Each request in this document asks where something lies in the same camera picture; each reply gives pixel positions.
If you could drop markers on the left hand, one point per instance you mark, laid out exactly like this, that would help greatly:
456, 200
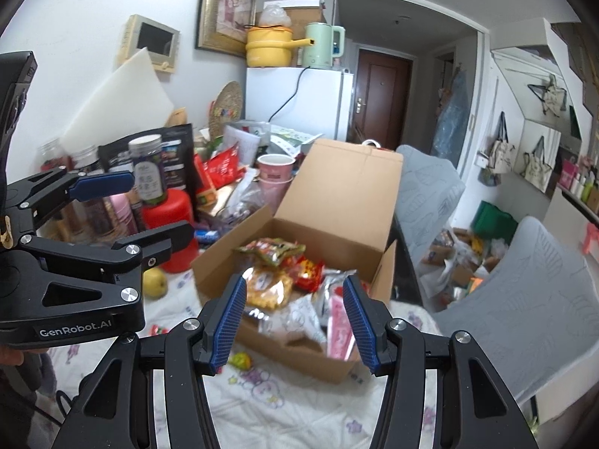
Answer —
14, 357

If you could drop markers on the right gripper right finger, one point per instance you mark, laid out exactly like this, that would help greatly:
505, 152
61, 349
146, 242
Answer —
475, 409

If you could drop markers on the wall intercom panel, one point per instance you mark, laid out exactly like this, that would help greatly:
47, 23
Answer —
162, 43

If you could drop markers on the yellow pot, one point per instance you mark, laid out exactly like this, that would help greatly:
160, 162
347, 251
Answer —
272, 46

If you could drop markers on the silver foil snack bag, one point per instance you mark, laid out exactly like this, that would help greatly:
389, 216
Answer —
331, 285

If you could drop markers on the pink paper cup stack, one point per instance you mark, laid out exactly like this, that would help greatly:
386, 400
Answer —
275, 177

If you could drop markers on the black label bottle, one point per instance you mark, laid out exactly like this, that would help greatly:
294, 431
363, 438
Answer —
146, 155

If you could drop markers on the red spicy strip packet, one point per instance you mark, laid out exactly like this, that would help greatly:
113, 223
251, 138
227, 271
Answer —
156, 330

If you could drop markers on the pink snack packet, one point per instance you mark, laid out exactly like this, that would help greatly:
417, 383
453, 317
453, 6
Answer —
340, 338

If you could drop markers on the green electric kettle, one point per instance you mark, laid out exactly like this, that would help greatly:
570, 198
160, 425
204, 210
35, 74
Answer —
328, 43

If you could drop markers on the yellow-green pear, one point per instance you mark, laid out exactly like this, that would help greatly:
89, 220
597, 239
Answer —
154, 283

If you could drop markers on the white foam board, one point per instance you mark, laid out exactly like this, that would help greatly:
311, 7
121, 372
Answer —
131, 100

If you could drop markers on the white refrigerator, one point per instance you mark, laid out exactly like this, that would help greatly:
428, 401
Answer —
311, 101

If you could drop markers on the brown cardboard box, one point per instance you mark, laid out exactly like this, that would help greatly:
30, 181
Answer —
340, 206

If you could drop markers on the gold framed picture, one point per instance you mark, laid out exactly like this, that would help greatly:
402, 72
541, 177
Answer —
222, 25

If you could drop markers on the far grey chair cover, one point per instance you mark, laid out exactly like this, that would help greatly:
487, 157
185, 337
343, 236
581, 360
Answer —
429, 192

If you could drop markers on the green bag on floor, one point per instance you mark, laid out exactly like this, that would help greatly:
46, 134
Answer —
490, 222

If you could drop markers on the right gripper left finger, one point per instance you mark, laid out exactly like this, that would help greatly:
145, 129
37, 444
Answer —
114, 407

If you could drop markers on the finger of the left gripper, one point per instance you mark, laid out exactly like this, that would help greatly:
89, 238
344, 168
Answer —
82, 267
31, 202

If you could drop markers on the waffle snack clear bag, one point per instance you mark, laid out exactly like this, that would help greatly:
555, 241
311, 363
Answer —
267, 288

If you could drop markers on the white patterned quilted tablecloth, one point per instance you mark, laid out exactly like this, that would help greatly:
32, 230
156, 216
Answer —
269, 406

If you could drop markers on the woven round mat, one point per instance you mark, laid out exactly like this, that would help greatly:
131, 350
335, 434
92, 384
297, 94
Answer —
225, 109

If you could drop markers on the red wedding egg packet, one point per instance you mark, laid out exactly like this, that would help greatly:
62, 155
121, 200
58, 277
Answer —
307, 274

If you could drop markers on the green brown cereal snack bag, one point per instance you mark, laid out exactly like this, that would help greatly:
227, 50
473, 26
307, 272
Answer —
272, 251

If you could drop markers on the white bread print bag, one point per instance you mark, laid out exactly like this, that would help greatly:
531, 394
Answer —
297, 320

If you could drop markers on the brown entrance door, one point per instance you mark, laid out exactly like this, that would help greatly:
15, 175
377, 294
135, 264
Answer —
381, 97

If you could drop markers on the red plastic canister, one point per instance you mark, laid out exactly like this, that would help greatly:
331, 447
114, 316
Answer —
175, 214

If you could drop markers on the grey chair cover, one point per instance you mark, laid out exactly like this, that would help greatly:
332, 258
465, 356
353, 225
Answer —
429, 192
535, 315

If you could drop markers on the near grey chair cover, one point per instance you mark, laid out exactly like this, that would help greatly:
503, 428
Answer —
535, 315

